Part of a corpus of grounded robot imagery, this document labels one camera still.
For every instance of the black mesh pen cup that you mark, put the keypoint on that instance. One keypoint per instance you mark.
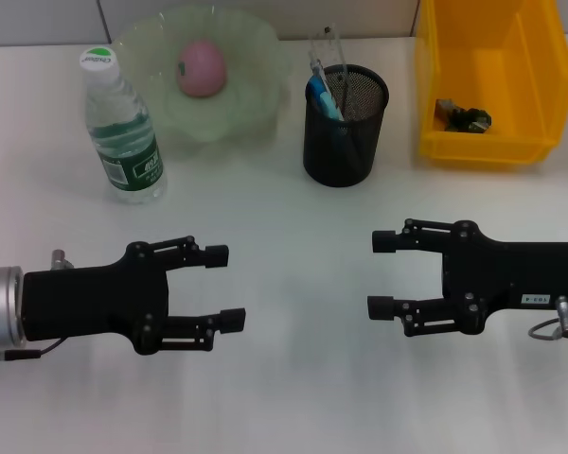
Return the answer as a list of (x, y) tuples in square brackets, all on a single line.
[(341, 151)]

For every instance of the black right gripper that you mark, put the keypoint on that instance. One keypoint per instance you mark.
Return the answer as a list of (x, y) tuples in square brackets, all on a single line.
[(516, 279)]

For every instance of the clear bottle green label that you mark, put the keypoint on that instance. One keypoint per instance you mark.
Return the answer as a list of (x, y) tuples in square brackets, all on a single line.
[(128, 156)]

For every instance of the pink toy peach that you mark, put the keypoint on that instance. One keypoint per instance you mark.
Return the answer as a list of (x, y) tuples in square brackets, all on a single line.
[(203, 71)]

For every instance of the transparent plastic ruler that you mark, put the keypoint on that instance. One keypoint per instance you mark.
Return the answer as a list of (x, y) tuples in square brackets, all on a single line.
[(333, 47)]

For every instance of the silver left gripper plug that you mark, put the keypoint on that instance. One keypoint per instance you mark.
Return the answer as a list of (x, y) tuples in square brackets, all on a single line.
[(60, 259)]

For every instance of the green plastic wrapper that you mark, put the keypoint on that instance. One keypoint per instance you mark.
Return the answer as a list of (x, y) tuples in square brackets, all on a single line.
[(468, 118)]

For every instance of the yellow plastic storage bin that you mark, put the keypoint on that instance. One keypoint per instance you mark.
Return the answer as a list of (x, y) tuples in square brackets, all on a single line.
[(478, 146)]

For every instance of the blue scissors with sheath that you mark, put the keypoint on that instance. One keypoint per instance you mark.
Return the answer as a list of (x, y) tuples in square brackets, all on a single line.
[(326, 101)]

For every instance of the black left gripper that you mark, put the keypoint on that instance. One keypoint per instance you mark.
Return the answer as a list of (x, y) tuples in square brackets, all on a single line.
[(94, 302)]

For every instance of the green glass fruit plate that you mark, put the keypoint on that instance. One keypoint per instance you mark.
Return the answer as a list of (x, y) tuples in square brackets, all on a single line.
[(246, 109)]

